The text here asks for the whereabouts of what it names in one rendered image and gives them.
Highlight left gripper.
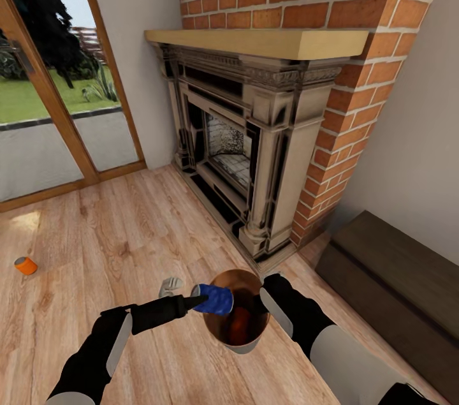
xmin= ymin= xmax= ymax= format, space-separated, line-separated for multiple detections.
xmin=149 ymin=295 xmax=209 ymax=329

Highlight trash can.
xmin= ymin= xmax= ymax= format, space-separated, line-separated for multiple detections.
xmin=203 ymin=269 xmax=271 ymax=355

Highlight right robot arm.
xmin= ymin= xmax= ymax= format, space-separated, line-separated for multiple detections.
xmin=253 ymin=269 xmax=438 ymax=405

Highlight can of soda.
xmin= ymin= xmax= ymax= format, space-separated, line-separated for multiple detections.
xmin=14 ymin=256 xmax=38 ymax=276
xmin=191 ymin=284 xmax=234 ymax=316
xmin=228 ymin=306 xmax=252 ymax=346

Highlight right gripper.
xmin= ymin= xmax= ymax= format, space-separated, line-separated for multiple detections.
xmin=253 ymin=295 xmax=268 ymax=315

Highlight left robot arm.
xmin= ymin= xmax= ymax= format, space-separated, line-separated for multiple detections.
xmin=44 ymin=277 xmax=209 ymax=405

